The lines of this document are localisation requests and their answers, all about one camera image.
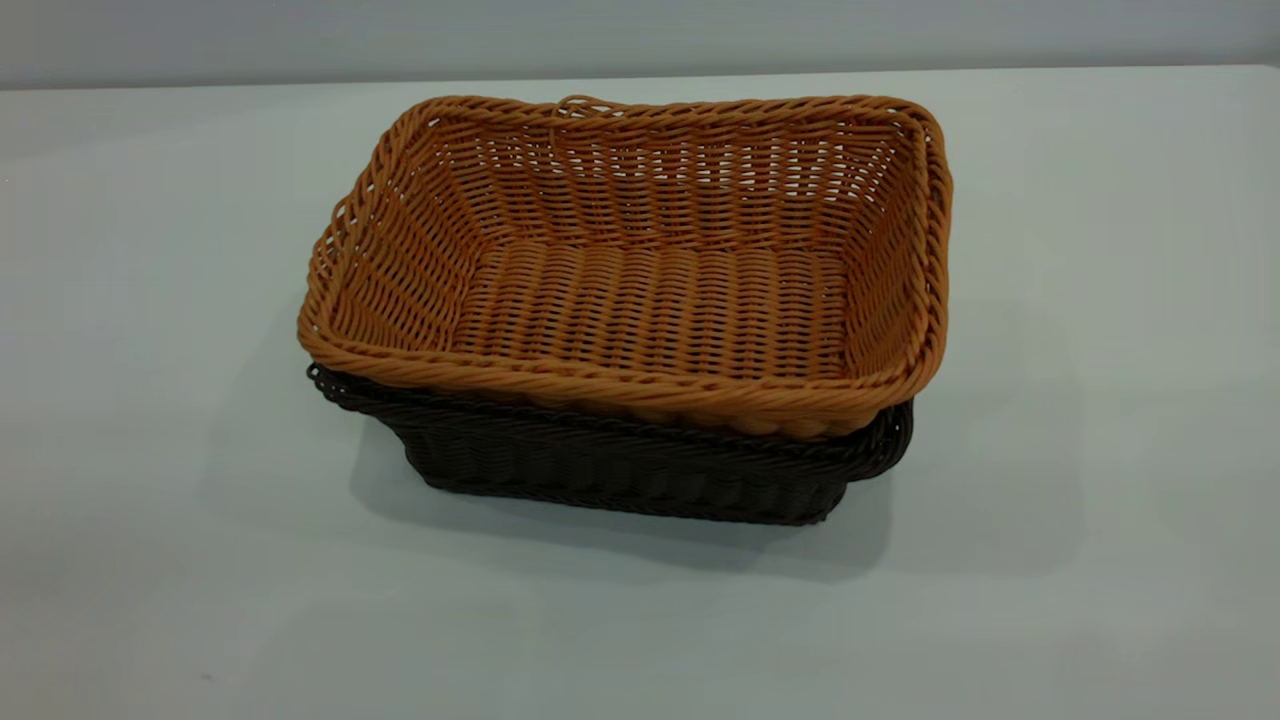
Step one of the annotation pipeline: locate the black woven wicker basket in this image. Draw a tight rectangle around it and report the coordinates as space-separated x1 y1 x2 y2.
306 362 915 527

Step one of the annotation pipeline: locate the orange woven wicker basket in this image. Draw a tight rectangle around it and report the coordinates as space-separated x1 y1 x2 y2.
297 94 954 441

